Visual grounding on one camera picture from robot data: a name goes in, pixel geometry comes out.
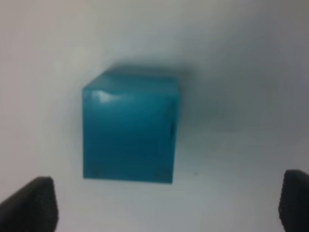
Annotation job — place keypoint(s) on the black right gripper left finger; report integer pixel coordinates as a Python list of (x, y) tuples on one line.
[(33, 208)]

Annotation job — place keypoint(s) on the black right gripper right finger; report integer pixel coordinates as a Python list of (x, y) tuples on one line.
[(294, 201)]

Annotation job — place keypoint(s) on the blue block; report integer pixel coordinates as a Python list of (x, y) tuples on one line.
[(129, 118)]

